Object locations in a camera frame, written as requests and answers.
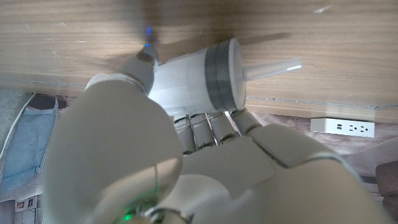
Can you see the large clear plastic syringe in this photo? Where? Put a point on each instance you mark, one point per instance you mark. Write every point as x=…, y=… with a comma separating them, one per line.
x=205, y=81

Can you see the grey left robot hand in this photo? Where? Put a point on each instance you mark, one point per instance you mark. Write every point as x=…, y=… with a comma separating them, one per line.
x=115, y=140

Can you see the white power box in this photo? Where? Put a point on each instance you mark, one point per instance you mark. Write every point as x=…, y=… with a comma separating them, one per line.
x=342, y=127

